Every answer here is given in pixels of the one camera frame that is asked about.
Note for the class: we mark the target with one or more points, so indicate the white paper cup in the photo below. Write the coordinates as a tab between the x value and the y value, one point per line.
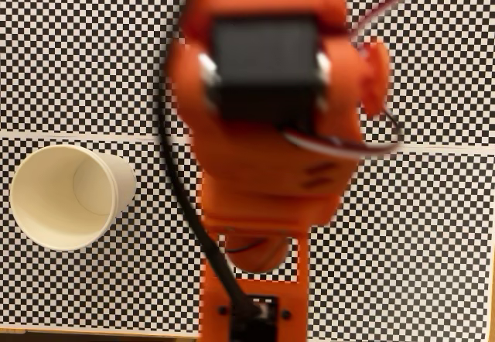
58	202

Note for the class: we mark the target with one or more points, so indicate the orange toy basketball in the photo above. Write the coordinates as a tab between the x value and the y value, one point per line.
259	257

